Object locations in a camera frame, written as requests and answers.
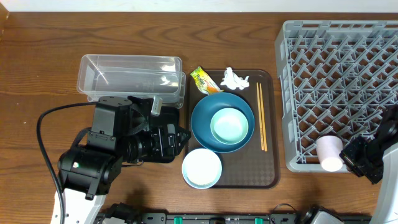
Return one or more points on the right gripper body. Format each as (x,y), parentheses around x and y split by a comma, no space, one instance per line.
(365,157)

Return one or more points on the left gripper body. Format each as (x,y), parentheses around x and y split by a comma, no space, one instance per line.
(139,145)

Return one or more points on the dark blue plate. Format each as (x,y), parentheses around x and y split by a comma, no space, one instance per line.
(203,113)

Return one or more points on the pink plastic cup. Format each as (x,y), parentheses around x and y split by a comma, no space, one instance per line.
(328,151)

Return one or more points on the light blue bowl with rice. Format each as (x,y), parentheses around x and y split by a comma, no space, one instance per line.
(201,168)

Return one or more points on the mint green bowl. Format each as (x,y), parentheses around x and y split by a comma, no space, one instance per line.
(229,126)

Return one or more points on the wooden chopstick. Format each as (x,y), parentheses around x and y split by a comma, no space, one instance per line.
(263,117)
(259,115)

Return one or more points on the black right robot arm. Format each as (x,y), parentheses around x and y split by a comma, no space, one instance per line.
(386,134)

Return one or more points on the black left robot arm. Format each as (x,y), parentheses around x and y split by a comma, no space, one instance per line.
(85,175)

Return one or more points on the grey dishwasher rack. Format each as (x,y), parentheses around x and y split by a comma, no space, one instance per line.
(337,77)

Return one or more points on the black plastic bin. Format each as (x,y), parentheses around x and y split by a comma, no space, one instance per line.
(113,123)

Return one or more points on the yellow green snack wrapper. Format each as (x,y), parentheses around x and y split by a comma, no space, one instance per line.
(204,82)

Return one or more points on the crumpled white tissue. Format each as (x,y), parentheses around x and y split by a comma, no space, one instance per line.
(232,81)

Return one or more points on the brown plastic serving tray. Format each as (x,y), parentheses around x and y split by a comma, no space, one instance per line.
(248,167)

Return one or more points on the clear plastic bin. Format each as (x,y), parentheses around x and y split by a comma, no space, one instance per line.
(142,76)

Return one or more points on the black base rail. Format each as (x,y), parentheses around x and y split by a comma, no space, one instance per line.
(124,214)

